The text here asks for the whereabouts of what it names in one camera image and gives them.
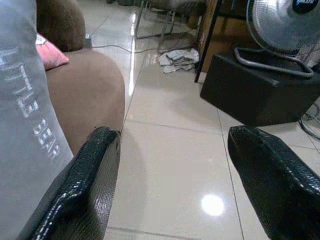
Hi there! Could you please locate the black metal furniture leg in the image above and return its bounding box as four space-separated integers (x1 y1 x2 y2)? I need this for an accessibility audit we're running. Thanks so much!
194 0 224 84

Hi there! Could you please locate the brown wooden cabinet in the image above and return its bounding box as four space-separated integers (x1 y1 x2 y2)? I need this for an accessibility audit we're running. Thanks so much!
199 0 254 74

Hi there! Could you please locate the black rectangular box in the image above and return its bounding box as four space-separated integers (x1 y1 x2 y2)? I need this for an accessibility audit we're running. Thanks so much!
199 51 315 127

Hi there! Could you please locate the grey cable bundle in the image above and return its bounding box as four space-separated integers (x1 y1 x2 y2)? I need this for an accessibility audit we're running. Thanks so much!
298 103 320 141

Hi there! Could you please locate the silver fan with tube stand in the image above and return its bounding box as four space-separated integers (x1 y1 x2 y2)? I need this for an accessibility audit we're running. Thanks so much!
233 0 320 79

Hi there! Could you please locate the grey pillow with white lettering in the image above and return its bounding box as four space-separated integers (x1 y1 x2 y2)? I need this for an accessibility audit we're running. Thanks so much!
0 0 75 240

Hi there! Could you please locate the brown round velvet sofa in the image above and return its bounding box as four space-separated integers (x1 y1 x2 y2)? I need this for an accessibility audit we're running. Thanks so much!
36 0 126 156

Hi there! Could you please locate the pink pillow with cartoon print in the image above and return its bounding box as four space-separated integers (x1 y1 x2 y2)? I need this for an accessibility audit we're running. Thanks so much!
35 33 70 71

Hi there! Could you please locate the metal chair frame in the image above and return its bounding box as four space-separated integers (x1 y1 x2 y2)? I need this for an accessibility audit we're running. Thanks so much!
134 0 177 50

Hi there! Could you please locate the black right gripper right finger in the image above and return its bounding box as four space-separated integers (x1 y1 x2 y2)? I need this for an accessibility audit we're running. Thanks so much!
227 124 320 240

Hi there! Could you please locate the thin grey floor cable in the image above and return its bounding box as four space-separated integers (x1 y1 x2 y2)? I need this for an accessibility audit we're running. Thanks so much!
91 44 163 54

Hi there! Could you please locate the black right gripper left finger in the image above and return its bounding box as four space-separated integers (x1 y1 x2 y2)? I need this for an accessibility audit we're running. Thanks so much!
24 126 122 240

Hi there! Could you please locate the crumpled white newspaper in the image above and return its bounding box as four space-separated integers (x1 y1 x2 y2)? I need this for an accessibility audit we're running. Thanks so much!
158 48 200 74

